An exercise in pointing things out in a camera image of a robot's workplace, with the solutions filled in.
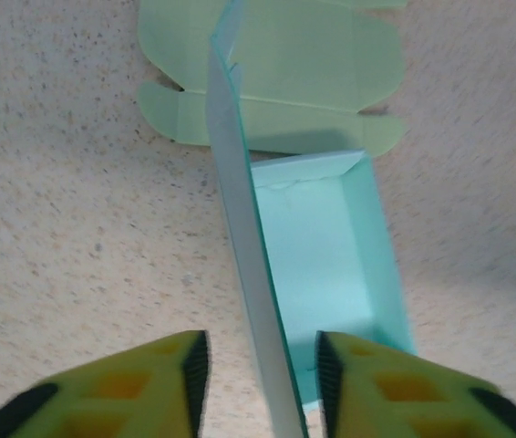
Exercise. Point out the light green paper box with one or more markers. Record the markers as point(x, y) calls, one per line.
point(308, 68)

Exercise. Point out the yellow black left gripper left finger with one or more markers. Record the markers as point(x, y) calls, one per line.
point(126, 392)

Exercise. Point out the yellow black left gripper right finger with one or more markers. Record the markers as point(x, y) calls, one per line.
point(399, 397)

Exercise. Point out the light blue paper box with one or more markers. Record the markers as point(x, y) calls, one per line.
point(322, 251)

